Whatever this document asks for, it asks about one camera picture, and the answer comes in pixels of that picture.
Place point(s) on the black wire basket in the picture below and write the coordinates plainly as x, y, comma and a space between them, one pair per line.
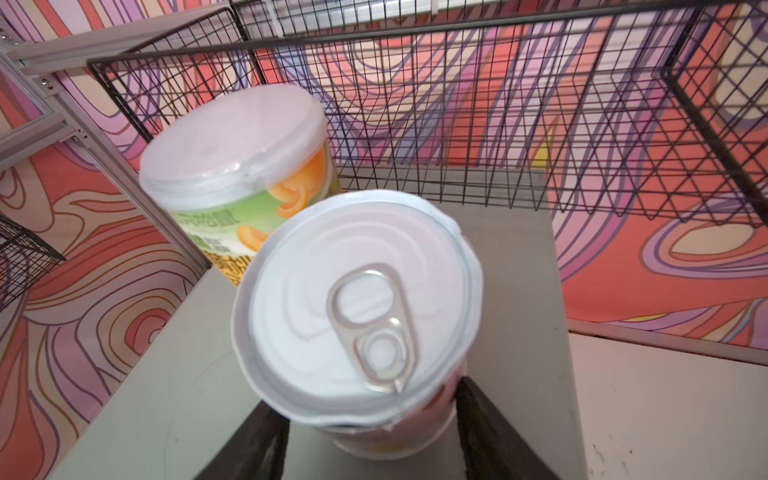
649, 108
25, 259

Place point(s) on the black wire basket left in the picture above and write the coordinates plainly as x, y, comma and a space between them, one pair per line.
25, 259

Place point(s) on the pink labelled can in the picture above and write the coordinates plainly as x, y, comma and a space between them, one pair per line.
355, 319

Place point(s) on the black wire basket back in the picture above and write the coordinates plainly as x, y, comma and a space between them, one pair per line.
649, 108

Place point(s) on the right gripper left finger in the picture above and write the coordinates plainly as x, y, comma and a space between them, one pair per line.
257, 449

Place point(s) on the orange green labelled can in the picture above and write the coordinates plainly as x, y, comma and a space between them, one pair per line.
232, 171

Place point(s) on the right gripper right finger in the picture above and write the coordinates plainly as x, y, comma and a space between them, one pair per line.
492, 448

